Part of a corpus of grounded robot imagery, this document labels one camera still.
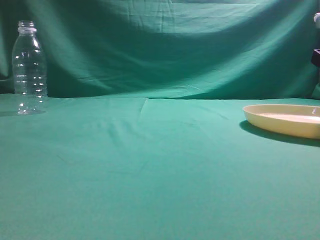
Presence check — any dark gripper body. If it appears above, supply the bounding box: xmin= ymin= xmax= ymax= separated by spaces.
xmin=310 ymin=11 xmax=320 ymax=67

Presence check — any green cloth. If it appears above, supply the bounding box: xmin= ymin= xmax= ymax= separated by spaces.
xmin=0 ymin=0 xmax=320 ymax=240

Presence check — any cream plastic plate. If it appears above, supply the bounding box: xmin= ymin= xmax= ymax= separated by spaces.
xmin=243 ymin=104 xmax=320 ymax=140

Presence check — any clear empty plastic bottle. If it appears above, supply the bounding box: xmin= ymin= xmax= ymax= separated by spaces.
xmin=12 ymin=20 xmax=48 ymax=115

